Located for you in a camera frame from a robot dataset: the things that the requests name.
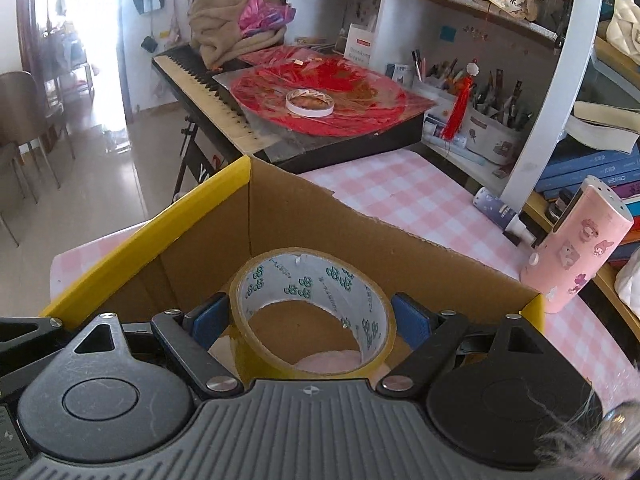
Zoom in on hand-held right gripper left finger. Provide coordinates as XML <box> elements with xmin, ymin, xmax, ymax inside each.
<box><xmin>74</xmin><ymin>291</ymin><xmax>241</xmax><ymax>399</ymax></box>

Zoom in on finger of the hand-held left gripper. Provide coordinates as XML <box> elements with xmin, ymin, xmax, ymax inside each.
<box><xmin>0</xmin><ymin>315</ymin><xmax>76</xmax><ymax>378</ymax></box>

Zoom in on red paper-cut sheets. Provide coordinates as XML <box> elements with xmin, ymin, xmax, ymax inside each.
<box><xmin>212</xmin><ymin>46</ymin><xmax>439</xmax><ymax>137</ymax></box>

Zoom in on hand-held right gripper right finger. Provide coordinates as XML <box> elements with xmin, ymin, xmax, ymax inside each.
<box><xmin>375</xmin><ymin>291</ymin><xmax>548</xmax><ymax>399</ymax></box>

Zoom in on black electronic keyboard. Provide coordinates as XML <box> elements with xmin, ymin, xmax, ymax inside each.
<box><xmin>152</xmin><ymin>44</ymin><xmax>437</xmax><ymax>174</ymax></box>

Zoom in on black keyboard stand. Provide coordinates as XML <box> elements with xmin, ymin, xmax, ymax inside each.
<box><xmin>171</xmin><ymin>115</ymin><xmax>227</xmax><ymax>202</ymax></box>

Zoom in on white quilted pearl-handle handbag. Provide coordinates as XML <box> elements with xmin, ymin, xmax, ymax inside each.
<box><xmin>614</xmin><ymin>259</ymin><xmax>640</xmax><ymax>322</ymax></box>

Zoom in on white double-sided tape roll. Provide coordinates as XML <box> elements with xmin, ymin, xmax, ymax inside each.
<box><xmin>284</xmin><ymin>88</ymin><xmax>336</xmax><ymax>119</ymax></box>

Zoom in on beige fleece blanket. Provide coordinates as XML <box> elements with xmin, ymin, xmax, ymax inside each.
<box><xmin>188</xmin><ymin>0</ymin><xmax>296</xmax><ymax>69</ymax></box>

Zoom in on pink cartoon cylinder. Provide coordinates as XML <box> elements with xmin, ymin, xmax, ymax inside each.
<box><xmin>520</xmin><ymin>175</ymin><xmax>635</xmax><ymax>315</ymax></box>

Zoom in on yellow packing tape roll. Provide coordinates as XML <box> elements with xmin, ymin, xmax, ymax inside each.
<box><xmin>228</xmin><ymin>247</ymin><xmax>399</xmax><ymax>387</ymax></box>

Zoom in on yellow cardboard box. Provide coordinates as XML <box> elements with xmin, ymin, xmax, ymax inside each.
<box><xmin>40</xmin><ymin>155</ymin><xmax>546</xmax><ymax>396</ymax></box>

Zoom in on small pen cup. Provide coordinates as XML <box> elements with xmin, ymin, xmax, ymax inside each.
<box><xmin>410</xmin><ymin>49</ymin><xmax>463</xmax><ymax>92</ymax></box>

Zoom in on blue white tube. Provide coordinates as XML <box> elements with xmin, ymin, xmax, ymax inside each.
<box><xmin>472</xmin><ymin>186</ymin><xmax>539</xmax><ymax>247</ymax></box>

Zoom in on cream quilted handbag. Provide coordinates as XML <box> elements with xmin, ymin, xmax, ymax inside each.
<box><xmin>606</xmin><ymin>0</ymin><xmax>640</xmax><ymax>65</ymax></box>

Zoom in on grey fluffy tuft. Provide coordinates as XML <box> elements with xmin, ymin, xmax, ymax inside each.
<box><xmin>534</xmin><ymin>360</ymin><xmax>640</xmax><ymax>480</ymax></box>

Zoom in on red tassel charm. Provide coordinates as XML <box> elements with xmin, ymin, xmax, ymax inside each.
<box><xmin>439</xmin><ymin>62</ymin><xmax>482</xmax><ymax>142</ymax></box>

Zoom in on pink foil wrapping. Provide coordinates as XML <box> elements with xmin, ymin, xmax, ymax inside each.
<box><xmin>237</xmin><ymin>0</ymin><xmax>297</xmax><ymax>39</ymax></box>

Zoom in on white card with red label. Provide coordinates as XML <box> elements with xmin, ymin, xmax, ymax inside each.
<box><xmin>344</xmin><ymin>23</ymin><xmax>376</xmax><ymax>64</ymax></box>

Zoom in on white pen holder with pens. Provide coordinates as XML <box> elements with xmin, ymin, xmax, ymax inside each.
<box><xmin>464</xmin><ymin>67</ymin><xmax>534</xmax><ymax>167</ymax></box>

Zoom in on brown chair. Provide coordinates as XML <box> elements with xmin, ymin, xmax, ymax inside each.
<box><xmin>0</xmin><ymin>70</ymin><xmax>77</xmax><ymax>249</ymax></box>

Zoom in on row of colourful books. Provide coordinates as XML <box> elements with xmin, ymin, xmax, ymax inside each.
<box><xmin>534</xmin><ymin>135</ymin><xmax>640</xmax><ymax>202</ymax></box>

